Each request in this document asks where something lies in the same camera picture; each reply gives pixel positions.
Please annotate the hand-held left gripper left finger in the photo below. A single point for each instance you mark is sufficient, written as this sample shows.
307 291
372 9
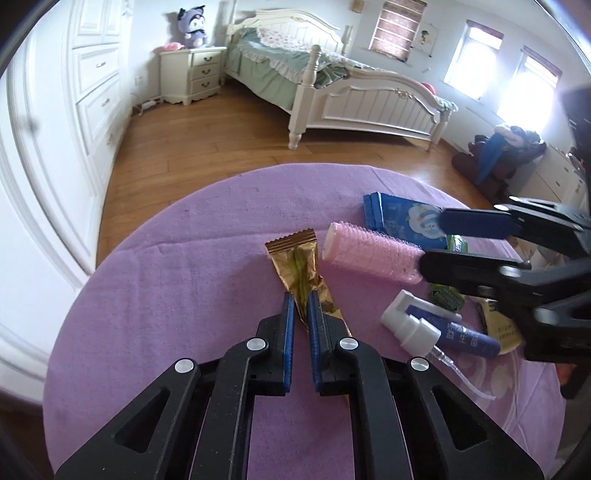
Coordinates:
288 341

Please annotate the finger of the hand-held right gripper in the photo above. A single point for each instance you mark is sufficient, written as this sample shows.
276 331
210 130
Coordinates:
461 270
471 223

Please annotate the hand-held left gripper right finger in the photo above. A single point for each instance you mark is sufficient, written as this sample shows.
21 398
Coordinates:
316 341

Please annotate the gold foil wrapper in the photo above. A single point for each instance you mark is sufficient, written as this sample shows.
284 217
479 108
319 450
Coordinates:
295 258

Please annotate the pink hair roller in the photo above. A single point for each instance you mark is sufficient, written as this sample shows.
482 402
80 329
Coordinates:
369 251

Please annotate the green gum packet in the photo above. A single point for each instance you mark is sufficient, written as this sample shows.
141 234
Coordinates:
445 297

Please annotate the cream sachet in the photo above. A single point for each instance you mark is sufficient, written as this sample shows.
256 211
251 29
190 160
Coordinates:
501 327

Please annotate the blue cloth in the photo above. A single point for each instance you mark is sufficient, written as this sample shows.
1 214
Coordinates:
491 157

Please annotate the blue tissue packet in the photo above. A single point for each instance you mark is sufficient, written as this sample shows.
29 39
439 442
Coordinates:
401 217

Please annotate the blue tube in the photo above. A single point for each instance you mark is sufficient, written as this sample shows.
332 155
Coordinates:
466 341

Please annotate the dark red armchair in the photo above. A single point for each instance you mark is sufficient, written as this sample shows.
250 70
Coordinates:
521 161

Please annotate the white dresser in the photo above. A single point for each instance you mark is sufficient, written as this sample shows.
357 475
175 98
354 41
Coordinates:
554 173

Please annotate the pile of clothes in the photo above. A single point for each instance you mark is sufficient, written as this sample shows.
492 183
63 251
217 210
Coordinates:
517 136

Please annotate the purple tablecloth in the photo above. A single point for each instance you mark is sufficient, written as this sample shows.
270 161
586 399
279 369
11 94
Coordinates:
184 286

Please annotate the red round object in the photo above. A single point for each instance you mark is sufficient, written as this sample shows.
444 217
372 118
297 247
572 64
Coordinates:
429 87

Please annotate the wide bright window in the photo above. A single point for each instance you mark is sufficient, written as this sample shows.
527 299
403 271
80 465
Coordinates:
528 90

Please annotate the cream wooden bed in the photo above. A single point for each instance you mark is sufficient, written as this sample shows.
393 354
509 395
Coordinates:
369 106

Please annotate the narrow bright window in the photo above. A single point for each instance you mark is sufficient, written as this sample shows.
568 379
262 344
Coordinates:
473 60

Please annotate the window with brown blind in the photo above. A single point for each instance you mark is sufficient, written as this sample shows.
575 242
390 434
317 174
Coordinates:
397 30

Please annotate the white power strip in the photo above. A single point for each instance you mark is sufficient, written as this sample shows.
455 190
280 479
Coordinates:
147 105

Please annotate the cream nightstand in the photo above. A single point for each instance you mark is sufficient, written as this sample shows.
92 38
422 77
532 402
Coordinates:
194 76

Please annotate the pink soft item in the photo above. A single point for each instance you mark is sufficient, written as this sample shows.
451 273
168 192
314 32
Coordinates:
171 47

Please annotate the purple plush toy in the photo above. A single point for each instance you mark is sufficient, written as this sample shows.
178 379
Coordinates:
193 27

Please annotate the white wardrobe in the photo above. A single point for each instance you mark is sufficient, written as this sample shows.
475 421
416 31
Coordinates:
92 69

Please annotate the hanging wall picture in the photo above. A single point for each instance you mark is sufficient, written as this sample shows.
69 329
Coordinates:
425 39

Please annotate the small wooden wall panel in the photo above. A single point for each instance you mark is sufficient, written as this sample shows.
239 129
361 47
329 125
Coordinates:
356 5

